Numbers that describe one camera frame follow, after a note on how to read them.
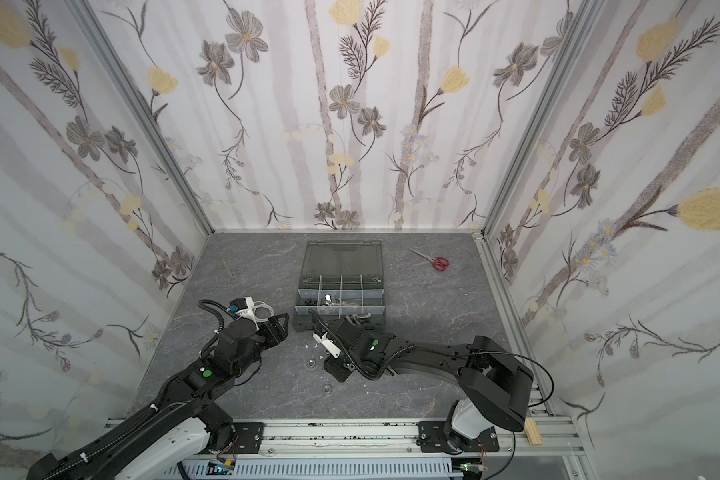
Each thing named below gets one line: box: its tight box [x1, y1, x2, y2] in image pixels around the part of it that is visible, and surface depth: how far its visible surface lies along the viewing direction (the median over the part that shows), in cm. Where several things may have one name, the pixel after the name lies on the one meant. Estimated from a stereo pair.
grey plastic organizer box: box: [293, 240, 385, 331], surface depth 103 cm
